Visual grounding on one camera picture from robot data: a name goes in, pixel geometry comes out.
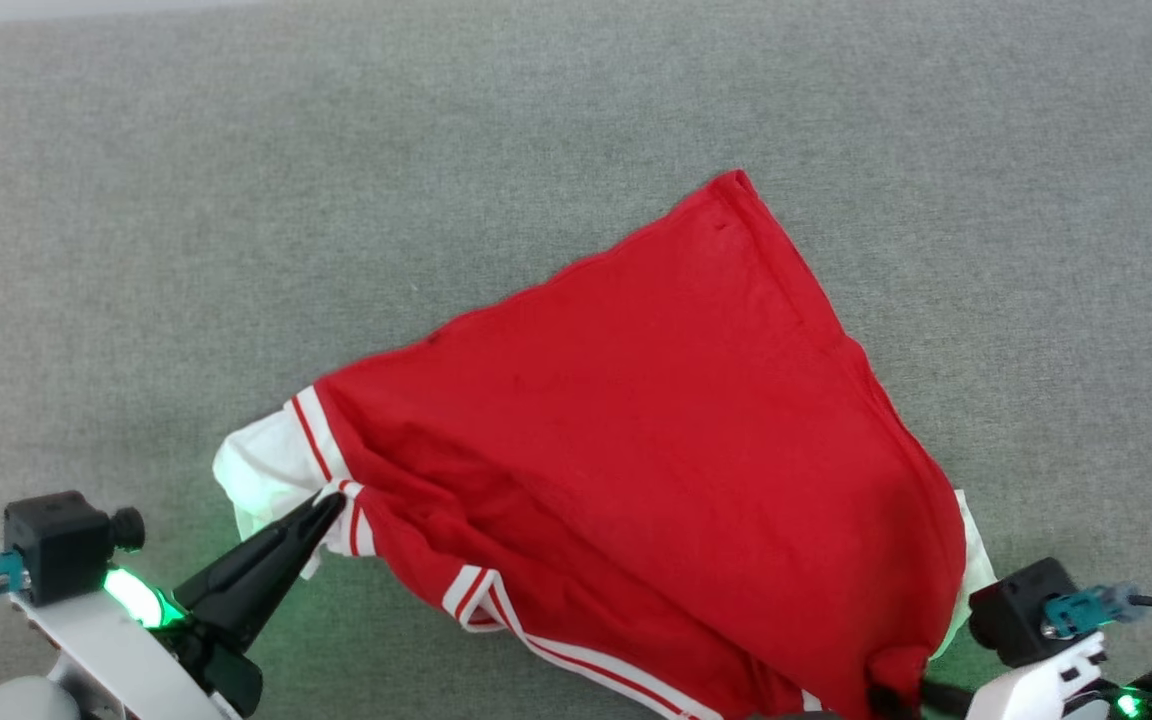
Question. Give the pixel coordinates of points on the red and white sports shirt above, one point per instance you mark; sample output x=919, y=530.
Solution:
x=636, y=430

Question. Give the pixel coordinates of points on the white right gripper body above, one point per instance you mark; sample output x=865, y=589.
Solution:
x=1036, y=692

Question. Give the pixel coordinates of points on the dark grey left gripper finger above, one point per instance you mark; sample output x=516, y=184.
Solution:
x=256, y=580

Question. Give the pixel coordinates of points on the grey fabric sofa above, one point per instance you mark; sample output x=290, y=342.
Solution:
x=236, y=250

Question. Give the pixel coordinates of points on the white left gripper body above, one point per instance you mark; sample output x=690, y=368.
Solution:
x=106, y=645

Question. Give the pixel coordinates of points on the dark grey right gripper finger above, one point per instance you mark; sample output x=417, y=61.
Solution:
x=896, y=702

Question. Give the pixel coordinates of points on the teal right camera connector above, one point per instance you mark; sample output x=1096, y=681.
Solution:
x=1086, y=610

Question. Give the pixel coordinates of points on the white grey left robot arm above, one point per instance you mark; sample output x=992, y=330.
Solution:
x=6, y=702

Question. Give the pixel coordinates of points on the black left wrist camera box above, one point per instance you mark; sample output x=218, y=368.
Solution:
x=56, y=545

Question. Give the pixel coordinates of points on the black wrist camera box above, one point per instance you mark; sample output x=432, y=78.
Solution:
x=1011, y=610
x=56, y=545

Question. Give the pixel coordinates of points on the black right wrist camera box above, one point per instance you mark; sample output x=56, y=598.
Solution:
x=1011, y=610

